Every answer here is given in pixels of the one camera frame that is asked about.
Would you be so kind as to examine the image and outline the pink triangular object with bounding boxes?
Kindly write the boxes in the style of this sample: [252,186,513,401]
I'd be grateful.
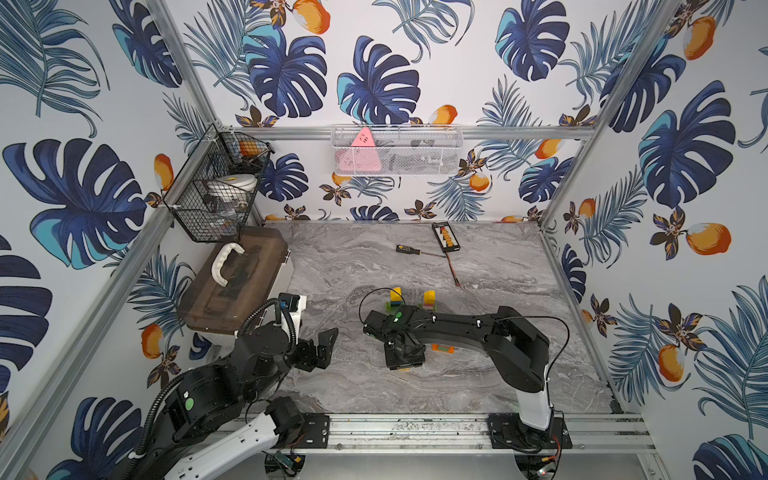
[335,127,383,176]

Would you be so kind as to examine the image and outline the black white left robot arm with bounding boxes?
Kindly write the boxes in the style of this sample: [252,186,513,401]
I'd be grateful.
[110,293,338,479]

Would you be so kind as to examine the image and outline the white object in basket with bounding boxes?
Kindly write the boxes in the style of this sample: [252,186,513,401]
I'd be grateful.
[205,174,258,201]

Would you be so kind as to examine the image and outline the black yellow screwdriver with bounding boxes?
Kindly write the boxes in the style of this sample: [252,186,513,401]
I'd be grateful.
[395,244,445,258]

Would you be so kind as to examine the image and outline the black screwdriver bit case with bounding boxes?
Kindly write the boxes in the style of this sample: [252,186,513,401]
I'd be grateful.
[431,222,461,254]

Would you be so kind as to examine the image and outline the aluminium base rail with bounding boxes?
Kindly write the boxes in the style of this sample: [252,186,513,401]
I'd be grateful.
[284,413,656,455]

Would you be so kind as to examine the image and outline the yellow small lego brick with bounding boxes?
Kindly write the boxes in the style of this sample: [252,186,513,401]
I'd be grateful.
[390,287,404,302]

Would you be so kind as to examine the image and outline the white wire wall shelf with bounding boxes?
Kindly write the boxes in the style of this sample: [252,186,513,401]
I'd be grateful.
[330,125,466,177]

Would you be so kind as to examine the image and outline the black wire basket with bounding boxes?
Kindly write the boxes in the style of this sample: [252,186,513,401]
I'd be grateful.
[163,125,274,243]

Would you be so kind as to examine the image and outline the orange long lego brick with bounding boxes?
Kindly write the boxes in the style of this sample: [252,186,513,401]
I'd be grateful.
[431,344,455,354]

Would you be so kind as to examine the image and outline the brown translucent tool case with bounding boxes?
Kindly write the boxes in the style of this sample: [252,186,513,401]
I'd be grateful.
[178,227,294,347]

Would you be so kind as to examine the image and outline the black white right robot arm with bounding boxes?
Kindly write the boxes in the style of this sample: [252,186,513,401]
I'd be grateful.
[362,305,567,453]

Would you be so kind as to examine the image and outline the lime long base lego brick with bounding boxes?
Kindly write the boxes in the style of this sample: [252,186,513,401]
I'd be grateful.
[385,303,403,314]

